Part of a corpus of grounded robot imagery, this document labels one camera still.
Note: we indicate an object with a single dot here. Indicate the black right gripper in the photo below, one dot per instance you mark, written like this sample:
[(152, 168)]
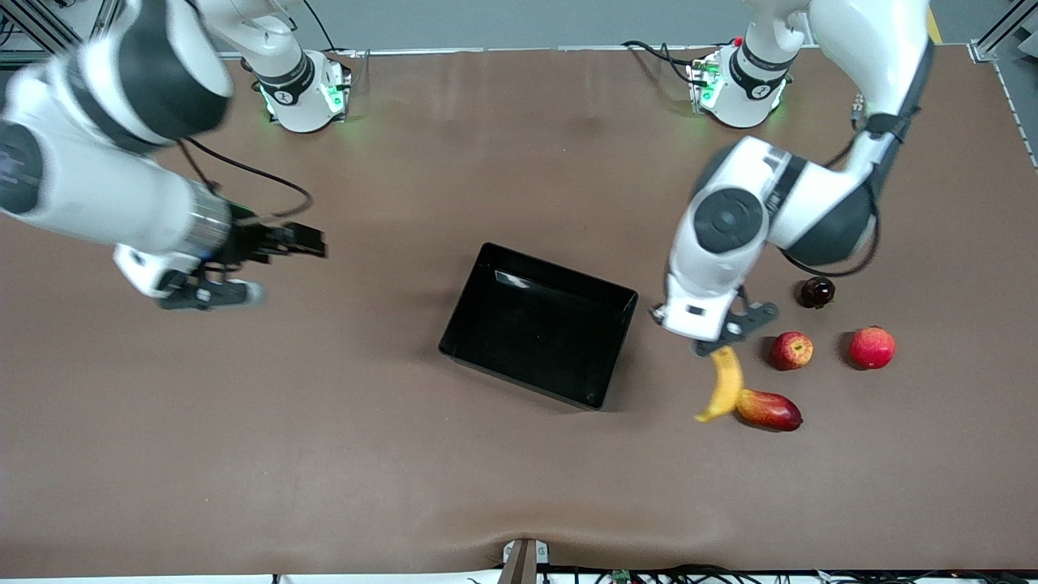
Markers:
[(246, 241)]

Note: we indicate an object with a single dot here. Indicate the small red yellow apple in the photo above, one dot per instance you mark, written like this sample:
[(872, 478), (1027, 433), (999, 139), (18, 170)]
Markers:
[(792, 350)]

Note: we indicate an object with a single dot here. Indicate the yellow banana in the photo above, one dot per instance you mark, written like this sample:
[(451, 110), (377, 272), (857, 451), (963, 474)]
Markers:
[(727, 381)]

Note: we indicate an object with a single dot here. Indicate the black plastic box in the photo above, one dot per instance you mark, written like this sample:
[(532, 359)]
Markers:
[(535, 332)]

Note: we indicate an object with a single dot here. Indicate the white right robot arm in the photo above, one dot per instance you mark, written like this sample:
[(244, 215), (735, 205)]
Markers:
[(97, 195)]

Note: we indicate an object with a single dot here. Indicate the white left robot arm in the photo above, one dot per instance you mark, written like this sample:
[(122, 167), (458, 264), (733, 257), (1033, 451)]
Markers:
[(730, 243)]

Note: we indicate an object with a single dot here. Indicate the dark purple plum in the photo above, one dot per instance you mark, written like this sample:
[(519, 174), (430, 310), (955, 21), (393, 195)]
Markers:
[(817, 293)]

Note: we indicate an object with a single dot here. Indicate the red yellow mango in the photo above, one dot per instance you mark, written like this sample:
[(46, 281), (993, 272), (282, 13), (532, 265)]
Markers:
[(770, 410)]

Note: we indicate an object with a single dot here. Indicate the round red apple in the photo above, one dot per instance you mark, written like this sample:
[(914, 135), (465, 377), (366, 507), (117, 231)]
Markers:
[(872, 347)]

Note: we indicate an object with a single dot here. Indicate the brown table mat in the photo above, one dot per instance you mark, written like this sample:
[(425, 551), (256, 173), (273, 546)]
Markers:
[(243, 405)]

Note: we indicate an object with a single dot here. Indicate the small green circuit board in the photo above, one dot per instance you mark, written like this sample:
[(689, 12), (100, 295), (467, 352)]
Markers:
[(621, 577)]

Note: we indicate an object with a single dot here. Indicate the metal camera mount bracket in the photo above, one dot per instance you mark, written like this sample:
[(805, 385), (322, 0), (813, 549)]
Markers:
[(523, 560)]

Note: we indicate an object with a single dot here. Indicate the aluminium frame profile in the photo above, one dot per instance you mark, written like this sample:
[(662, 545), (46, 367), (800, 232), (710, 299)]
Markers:
[(32, 20), (1001, 28)]

